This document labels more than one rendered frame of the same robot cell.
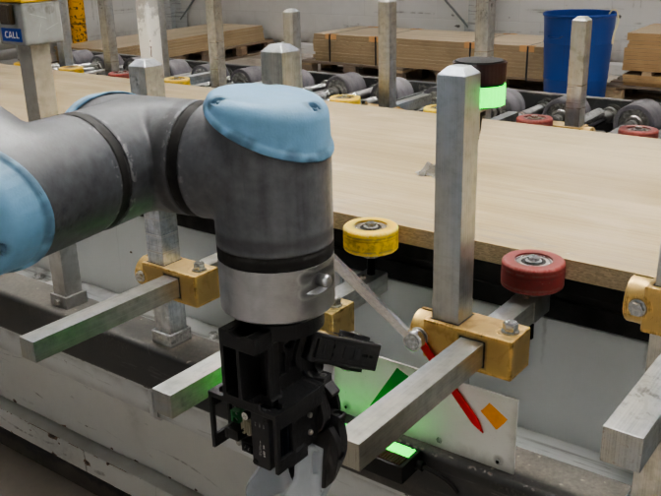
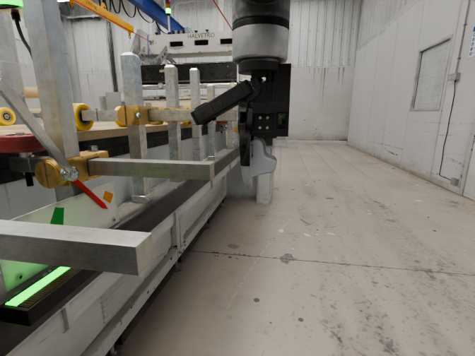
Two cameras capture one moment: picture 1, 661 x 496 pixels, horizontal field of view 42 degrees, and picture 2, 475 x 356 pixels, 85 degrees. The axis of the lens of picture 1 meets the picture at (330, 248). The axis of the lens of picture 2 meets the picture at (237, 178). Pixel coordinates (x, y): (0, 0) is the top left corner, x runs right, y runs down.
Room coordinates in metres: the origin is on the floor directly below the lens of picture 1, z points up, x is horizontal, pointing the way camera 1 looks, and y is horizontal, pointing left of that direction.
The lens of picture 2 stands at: (0.85, 0.43, 0.95)
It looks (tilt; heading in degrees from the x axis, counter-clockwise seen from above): 14 degrees down; 243
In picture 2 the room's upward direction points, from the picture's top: straight up
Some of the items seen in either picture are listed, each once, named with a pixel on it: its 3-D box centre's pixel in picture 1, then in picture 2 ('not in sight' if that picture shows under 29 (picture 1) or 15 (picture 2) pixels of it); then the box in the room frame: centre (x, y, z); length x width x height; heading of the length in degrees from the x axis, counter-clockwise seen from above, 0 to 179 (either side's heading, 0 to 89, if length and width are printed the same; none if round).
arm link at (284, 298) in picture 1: (280, 281); (260, 50); (0.61, 0.04, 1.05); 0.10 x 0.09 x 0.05; 53
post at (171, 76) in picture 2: not in sight; (174, 134); (0.62, -0.54, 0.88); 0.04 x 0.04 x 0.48; 53
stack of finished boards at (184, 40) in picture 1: (167, 42); not in sight; (9.46, 1.71, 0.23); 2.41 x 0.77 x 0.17; 146
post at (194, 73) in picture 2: not in sight; (196, 123); (0.47, -0.74, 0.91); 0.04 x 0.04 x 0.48; 53
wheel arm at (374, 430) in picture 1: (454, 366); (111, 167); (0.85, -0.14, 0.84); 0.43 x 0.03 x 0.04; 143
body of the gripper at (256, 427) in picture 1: (276, 378); (263, 102); (0.61, 0.05, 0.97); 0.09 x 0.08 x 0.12; 143
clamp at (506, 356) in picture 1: (469, 339); (75, 167); (0.91, -0.16, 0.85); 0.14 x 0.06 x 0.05; 53
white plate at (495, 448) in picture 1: (418, 405); (73, 223); (0.92, -0.10, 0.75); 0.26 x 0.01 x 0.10; 53
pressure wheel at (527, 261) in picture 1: (531, 297); (25, 159); (1.01, -0.26, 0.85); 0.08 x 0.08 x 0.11
